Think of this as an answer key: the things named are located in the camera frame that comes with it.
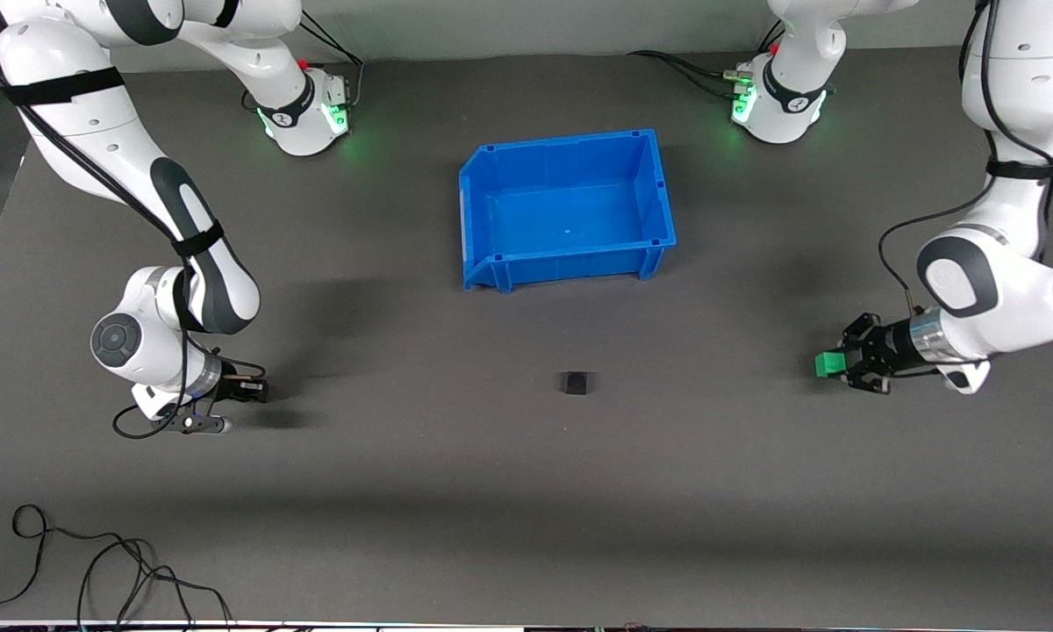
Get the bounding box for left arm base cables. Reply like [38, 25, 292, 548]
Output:
[627, 50, 753, 99]

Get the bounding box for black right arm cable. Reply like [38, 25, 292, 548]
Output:
[0, 44, 269, 440]

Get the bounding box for loose black cable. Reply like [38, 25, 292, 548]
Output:
[0, 504, 233, 628]

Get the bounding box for blue plastic storage bin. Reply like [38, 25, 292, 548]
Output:
[458, 129, 678, 294]

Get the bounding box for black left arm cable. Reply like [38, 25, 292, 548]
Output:
[877, 0, 1053, 317]

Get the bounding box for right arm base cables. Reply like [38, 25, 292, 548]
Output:
[298, 9, 366, 111]

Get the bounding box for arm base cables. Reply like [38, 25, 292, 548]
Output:
[627, 50, 753, 99]
[298, 9, 366, 111]

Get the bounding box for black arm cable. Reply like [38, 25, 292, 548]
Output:
[877, 0, 1053, 317]
[0, 44, 269, 440]

